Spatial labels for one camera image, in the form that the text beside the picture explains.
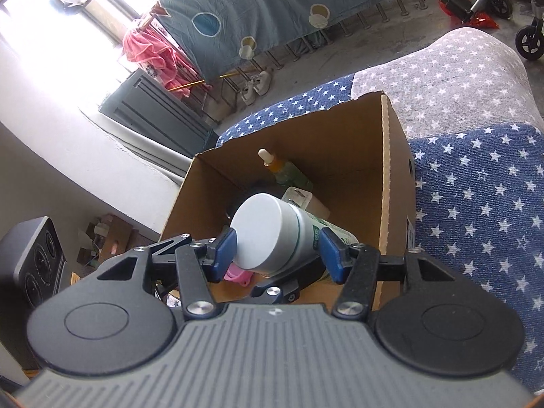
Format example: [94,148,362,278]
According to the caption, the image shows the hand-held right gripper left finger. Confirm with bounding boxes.
[97,227,238,319]

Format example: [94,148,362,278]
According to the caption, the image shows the white leaning board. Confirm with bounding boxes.
[79,108,192,185]

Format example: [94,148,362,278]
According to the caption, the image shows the brown cardboard box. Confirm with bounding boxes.
[159,90,417,307]

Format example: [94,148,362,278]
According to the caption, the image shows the grey sheet with blue circles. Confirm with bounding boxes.
[151,0,430,83]

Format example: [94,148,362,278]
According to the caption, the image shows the grey slatted panel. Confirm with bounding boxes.
[99,70,219,158]

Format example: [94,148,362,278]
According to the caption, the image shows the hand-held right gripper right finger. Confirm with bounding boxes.
[320,227,455,319]

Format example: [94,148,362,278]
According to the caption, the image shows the green dropper bottle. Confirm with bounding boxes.
[258,148,314,194]

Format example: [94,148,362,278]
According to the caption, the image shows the white shoe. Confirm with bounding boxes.
[251,70,273,94]
[240,80,258,105]

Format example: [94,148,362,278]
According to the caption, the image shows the plain cardboard box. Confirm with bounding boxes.
[85,214,141,264]

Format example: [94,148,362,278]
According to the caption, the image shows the white plastic jar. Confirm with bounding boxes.
[229,193,360,277]

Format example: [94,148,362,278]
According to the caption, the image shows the pink hanging clothes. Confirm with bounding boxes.
[122,19,192,92]

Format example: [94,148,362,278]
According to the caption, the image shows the red plastic bag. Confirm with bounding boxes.
[440,2,500,30]

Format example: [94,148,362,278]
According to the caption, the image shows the black speaker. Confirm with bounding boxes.
[0,217,68,370]

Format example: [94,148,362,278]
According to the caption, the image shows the pink bowl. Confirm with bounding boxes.
[223,263,251,287]

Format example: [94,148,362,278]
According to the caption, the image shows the black wheelchair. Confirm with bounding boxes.
[467,0,544,61]

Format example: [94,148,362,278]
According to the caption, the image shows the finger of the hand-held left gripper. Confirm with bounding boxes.
[149,234,194,261]
[250,257,326,304]

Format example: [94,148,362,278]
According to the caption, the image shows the star-patterned blanket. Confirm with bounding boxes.
[216,27,544,396]

